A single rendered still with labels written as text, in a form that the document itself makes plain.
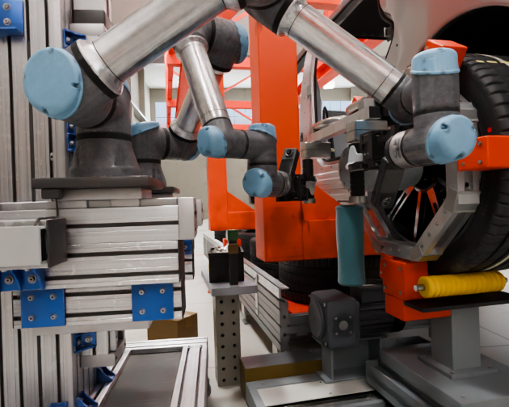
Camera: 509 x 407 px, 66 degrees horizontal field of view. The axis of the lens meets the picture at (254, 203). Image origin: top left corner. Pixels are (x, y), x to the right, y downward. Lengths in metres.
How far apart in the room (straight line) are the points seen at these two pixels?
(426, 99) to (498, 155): 0.30
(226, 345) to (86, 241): 0.99
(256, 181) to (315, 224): 0.64
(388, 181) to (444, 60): 0.26
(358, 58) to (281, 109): 0.78
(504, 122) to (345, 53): 0.42
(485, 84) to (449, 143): 0.44
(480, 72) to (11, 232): 1.08
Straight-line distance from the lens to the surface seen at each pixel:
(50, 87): 0.79
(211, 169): 3.45
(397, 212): 1.43
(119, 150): 0.90
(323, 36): 0.87
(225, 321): 1.70
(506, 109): 1.09
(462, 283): 1.22
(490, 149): 0.98
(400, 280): 1.24
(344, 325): 1.47
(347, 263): 1.29
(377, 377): 1.53
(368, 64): 0.86
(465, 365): 1.42
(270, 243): 1.54
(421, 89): 0.75
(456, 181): 1.04
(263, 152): 1.02
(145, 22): 0.77
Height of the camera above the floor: 0.76
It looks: level
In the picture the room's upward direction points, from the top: 2 degrees counter-clockwise
